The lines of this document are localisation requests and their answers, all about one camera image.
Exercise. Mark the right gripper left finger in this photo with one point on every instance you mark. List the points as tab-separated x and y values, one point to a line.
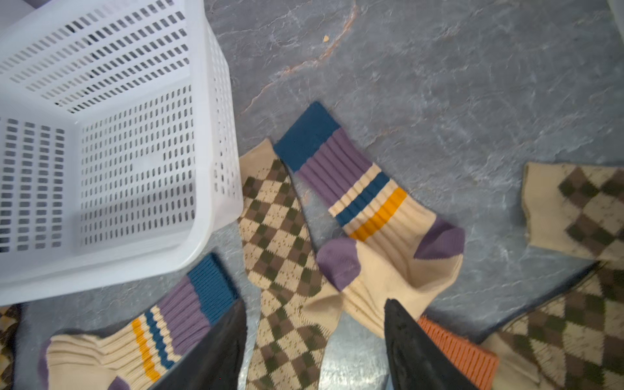
215	363

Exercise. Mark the striped beige purple sock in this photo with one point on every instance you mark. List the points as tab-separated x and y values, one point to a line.
393	247
149	346

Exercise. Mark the white plastic perforated basket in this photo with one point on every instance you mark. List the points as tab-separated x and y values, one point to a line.
118	145

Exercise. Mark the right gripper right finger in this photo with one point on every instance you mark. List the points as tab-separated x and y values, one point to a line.
415	362

